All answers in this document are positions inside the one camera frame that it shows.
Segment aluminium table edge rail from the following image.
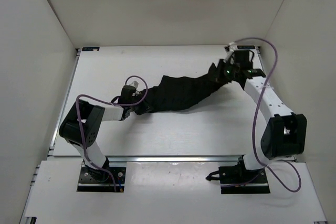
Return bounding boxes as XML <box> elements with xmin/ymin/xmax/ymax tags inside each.
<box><xmin>108</xmin><ymin>155</ymin><xmax>240</xmax><ymax>163</ymax></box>

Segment black pleated skirt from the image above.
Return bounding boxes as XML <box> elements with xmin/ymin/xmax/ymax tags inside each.
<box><xmin>134</xmin><ymin>64</ymin><xmax>231</xmax><ymax>115</ymax></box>

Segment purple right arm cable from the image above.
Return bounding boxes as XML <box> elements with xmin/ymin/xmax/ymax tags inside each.
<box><xmin>228</xmin><ymin>37</ymin><xmax>302</xmax><ymax>192</ymax></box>

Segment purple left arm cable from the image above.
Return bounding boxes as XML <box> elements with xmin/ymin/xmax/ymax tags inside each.
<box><xmin>75</xmin><ymin>75</ymin><xmax>148</xmax><ymax>193</ymax></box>

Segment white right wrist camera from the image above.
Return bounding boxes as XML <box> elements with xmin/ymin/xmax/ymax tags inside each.
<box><xmin>224</xmin><ymin>41</ymin><xmax>236</xmax><ymax>62</ymax></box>

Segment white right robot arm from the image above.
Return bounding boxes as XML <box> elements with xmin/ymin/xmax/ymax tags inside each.
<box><xmin>215</xmin><ymin>48</ymin><xmax>307</xmax><ymax>182</ymax></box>

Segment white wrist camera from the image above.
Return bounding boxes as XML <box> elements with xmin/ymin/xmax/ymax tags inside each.
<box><xmin>224</xmin><ymin>41</ymin><xmax>236</xmax><ymax>62</ymax></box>
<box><xmin>130</xmin><ymin>81</ymin><xmax>139</xmax><ymax>89</ymax></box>

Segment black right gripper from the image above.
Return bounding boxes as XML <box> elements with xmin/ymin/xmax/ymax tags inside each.
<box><xmin>208</xmin><ymin>59</ymin><xmax>238</xmax><ymax>84</ymax></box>

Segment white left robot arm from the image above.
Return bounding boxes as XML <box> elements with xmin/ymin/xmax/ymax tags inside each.
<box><xmin>59</xmin><ymin>82</ymin><xmax>148</xmax><ymax>181</ymax></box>

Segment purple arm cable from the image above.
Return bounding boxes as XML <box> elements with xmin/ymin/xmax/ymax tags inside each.
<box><xmin>228</xmin><ymin>37</ymin><xmax>302</xmax><ymax>192</ymax></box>
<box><xmin>75</xmin><ymin>75</ymin><xmax>148</xmax><ymax>193</ymax></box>

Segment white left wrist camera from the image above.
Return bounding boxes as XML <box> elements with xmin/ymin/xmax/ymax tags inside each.
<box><xmin>130</xmin><ymin>81</ymin><xmax>139</xmax><ymax>89</ymax></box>

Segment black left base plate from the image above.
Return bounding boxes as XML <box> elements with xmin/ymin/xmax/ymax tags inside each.
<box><xmin>77</xmin><ymin>163</ymin><xmax>127</xmax><ymax>193</ymax></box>

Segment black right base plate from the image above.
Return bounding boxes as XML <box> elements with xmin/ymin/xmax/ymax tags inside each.
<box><xmin>205</xmin><ymin>162</ymin><xmax>270</xmax><ymax>195</ymax></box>

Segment left corner marker sticker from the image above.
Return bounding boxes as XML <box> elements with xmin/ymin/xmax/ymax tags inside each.
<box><xmin>81</xmin><ymin>47</ymin><xmax>100</xmax><ymax>51</ymax></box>

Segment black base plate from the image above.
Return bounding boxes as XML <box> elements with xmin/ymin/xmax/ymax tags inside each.
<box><xmin>77</xmin><ymin>163</ymin><xmax>127</xmax><ymax>193</ymax></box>
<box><xmin>205</xmin><ymin>162</ymin><xmax>270</xmax><ymax>195</ymax></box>

